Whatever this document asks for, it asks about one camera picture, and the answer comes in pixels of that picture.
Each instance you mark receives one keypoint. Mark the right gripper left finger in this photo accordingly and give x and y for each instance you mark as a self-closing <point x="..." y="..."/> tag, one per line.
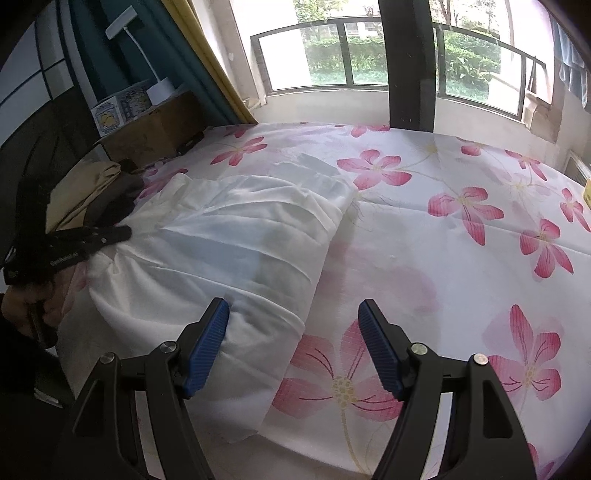
<point x="105" y="426"/>

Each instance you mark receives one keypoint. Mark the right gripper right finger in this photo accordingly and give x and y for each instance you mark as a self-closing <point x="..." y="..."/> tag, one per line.
<point x="485" y="439"/>

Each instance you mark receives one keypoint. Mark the white sheer large garment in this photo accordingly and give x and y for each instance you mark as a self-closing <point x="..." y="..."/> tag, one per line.
<point x="258" y="241"/>

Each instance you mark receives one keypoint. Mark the person left hand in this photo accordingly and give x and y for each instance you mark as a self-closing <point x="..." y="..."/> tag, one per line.
<point x="40" y="301"/>

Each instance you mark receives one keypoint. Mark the beige folded garment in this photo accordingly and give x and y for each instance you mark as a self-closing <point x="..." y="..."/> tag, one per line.
<point x="71" y="197"/>

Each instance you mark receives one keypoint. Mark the dark brown folded garment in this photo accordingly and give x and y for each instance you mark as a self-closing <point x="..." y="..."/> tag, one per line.
<point x="110" y="206"/>

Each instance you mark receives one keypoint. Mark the colourful small box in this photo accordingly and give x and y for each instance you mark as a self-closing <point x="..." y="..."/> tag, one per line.
<point x="115" y="111"/>

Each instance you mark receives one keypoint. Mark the brown cardboard box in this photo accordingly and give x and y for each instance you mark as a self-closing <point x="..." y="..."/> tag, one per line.
<point x="162" y="132"/>

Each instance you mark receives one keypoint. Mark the floral pink bed sheet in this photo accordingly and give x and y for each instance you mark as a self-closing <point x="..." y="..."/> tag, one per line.
<point x="469" y="248"/>

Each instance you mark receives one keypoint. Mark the white desk lamp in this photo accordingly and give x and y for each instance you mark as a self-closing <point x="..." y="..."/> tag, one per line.
<point x="162" y="89"/>

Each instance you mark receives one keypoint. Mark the teal curtain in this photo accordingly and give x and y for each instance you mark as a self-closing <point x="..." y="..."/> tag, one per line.
<point x="113" y="65"/>

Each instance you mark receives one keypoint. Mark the yellow tissue pack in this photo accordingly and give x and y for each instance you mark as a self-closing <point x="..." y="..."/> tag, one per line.
<point x="587" y="193"/>

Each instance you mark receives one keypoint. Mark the yellow curtain left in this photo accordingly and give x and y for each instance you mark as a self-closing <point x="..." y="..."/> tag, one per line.
<point x="187" y="22"/>

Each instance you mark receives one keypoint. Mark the white air conditioner unit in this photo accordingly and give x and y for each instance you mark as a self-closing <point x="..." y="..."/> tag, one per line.
<point x="577" y="169"/>

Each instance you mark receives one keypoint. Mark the cardboard box on balcony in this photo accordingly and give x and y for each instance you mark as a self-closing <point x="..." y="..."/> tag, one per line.
<point x="541" y="118"/>

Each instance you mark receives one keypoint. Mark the dark balcony railing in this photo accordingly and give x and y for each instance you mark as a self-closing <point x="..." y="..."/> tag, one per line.
<point x="351" y="53"/>

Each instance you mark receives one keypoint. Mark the light blue hanging towel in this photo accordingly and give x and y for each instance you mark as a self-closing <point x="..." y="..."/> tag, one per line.
<point x="572" y="68"/>

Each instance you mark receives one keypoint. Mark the dark window pillar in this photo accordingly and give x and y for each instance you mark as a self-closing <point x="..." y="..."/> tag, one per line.
<point x="410" y="52"/>

